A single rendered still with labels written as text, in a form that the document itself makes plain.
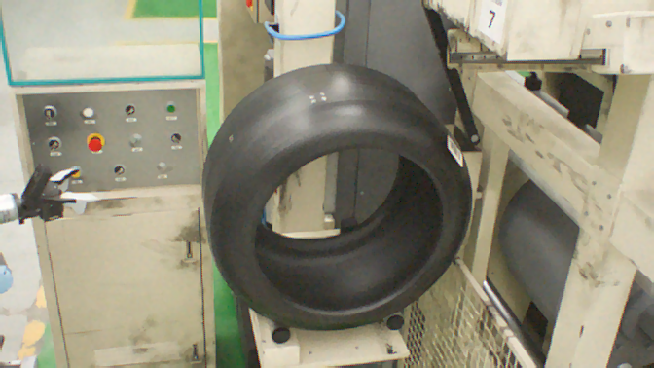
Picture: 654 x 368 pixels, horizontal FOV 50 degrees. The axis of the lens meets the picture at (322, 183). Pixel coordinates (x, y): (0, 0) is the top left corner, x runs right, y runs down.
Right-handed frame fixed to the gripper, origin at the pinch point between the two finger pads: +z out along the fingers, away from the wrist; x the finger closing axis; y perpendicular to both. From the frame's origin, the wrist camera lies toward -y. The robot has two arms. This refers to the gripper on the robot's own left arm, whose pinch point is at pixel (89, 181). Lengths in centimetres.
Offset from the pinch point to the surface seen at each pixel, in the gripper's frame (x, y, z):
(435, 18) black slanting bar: 47, -57, 71
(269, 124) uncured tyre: 58, -45, 19
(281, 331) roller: 68, 6, 21
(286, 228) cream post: 36, 5, 42
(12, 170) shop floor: -221, 138, 22
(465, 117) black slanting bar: 55, -32, 81
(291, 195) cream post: 35, -5, 43
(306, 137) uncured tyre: 66, -45, 22
